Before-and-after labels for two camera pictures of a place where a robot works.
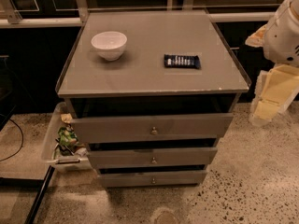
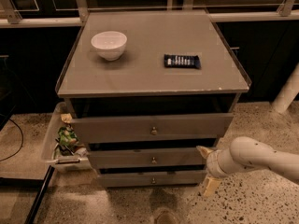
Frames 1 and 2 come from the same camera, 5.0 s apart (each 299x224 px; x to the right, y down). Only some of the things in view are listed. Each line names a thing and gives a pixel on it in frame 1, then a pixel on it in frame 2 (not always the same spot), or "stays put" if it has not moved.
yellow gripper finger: [256, 39] -> [204, 150]
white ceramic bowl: [110, 45] stays put
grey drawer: [114, 157] stays put
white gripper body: [282, 37] -> [212, 164]
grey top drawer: [96, 130] stays put
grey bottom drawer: [151, 178] stays put
